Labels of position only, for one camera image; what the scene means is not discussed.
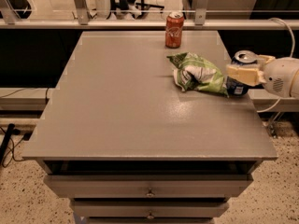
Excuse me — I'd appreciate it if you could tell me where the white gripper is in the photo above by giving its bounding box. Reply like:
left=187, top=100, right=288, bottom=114
left=226, top=54, right=299, bottom=99

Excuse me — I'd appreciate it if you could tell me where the orange soda can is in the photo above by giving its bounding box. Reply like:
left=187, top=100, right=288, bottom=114
left=165, top=11, right=184, bottom=49

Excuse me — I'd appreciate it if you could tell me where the upper drawer knob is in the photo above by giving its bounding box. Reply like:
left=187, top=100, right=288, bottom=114
left=146, top=189, right=155, bottom=198

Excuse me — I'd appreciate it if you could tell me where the grey drawer cabinet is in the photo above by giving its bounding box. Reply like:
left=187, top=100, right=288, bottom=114
left=23, top=31, right=277, bottom=224

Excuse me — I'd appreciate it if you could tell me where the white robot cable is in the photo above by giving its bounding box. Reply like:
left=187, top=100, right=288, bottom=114
left=256, top=16, right=296, bottom=114

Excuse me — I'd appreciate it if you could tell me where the green jalapeno chip bag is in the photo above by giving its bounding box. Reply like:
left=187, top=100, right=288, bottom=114
left=168, top=52, right=229, bottom=96

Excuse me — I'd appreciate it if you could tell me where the drawer knob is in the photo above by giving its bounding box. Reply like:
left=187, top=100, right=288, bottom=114
left=146, top=189, right=155, bottom=198
left=147, top=212, right=155, bottom=219

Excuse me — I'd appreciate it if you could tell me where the metal railing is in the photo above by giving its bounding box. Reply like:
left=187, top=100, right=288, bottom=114
left=1, top=0, right=299, bottom=30

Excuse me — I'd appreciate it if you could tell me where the blue pepsi can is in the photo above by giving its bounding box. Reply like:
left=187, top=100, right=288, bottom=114
left=226, top=50, right=257, bottom=96

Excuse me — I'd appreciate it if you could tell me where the lower drawer knob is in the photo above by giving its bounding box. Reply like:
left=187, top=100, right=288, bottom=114
left=147, top=212, right=155, bottom=219

